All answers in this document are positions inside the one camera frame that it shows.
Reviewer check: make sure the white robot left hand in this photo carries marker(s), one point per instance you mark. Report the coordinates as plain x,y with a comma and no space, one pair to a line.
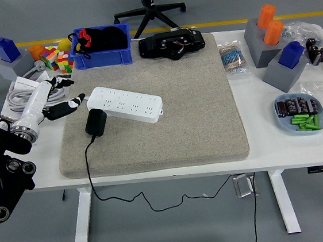
36,102

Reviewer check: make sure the black plug adapter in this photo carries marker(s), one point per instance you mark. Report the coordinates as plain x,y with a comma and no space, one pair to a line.
95,122

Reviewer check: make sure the white power strip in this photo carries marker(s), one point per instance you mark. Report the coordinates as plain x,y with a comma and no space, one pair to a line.
124,101

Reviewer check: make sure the white flat box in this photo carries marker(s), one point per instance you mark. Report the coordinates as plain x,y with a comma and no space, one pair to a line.
46,76
24,82

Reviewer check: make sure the grey single-hole holder block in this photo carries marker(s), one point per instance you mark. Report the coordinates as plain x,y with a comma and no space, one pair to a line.
285,77
17,69

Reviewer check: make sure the black-edged puzzle cube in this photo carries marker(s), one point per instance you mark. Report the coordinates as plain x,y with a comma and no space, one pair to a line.
49,59

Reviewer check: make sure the stickerless puzzle cube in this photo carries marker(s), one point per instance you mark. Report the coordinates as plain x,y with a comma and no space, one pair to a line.
64,63

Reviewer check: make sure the orange plastic cup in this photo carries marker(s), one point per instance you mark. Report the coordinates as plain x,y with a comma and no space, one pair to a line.
36,51

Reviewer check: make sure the blue plastic block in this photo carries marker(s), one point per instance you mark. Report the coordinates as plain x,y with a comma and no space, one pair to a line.
290,55
6,50

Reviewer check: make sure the yellow ball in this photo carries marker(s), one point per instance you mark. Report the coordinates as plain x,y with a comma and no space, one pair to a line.
64,46

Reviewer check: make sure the blue plastic bin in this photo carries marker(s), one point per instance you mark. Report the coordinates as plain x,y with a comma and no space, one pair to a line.
100,59

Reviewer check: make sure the black pouch with red ribbon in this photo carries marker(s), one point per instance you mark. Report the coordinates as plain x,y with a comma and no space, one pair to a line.
106,40

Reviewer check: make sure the small black dangling connector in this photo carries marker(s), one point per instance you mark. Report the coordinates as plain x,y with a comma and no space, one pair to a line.
63,195

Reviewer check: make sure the white table leg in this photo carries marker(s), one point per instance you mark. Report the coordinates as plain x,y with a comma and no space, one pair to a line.
284,200
83,218

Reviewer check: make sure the black electronic device housing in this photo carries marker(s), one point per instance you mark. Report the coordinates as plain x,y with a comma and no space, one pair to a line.
156,45

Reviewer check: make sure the grey-brown mat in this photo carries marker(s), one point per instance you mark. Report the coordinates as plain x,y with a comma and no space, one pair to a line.
166,138

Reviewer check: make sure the black office chair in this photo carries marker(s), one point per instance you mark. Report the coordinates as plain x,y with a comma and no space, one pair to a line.
150,12

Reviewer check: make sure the clear bag of resistors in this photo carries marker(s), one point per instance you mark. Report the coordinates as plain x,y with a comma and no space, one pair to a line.
233,58

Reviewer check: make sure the grey two-hole holder block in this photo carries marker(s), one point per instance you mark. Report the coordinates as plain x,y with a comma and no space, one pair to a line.
254,42

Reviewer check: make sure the black capacitor with print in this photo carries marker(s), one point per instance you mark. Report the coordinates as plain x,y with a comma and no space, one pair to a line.
302,104
291,106
281,109
314,106

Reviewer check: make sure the orange plastic cylinder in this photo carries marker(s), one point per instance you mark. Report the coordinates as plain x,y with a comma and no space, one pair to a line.
266,16
273,32

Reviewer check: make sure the pale blue plate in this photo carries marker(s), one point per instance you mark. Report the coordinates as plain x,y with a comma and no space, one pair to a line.
284,124

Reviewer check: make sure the green cylindrical battery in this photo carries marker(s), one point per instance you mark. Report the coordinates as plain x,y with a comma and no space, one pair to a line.
301,121
299,117
316,120
309,128
306,125

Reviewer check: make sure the crumpled clear plastic bag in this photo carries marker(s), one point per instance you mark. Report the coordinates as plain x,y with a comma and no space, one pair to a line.
299,30

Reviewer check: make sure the clear socket bag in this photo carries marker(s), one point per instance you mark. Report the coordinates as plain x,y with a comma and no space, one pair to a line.
309,88

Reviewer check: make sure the silver metal bracket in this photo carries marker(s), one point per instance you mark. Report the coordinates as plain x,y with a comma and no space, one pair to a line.
242,186

